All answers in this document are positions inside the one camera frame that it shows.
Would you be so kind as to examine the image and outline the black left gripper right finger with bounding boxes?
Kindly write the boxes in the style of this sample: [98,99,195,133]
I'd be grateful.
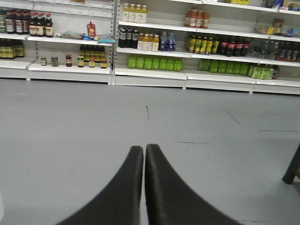
[145,144,238,225]

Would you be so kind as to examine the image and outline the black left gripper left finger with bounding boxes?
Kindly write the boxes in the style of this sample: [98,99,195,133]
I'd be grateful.
[59,146,143,225]

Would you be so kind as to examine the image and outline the white supermarket shelving unit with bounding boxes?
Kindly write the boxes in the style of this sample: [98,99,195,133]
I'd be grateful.
[0,0,300,95]

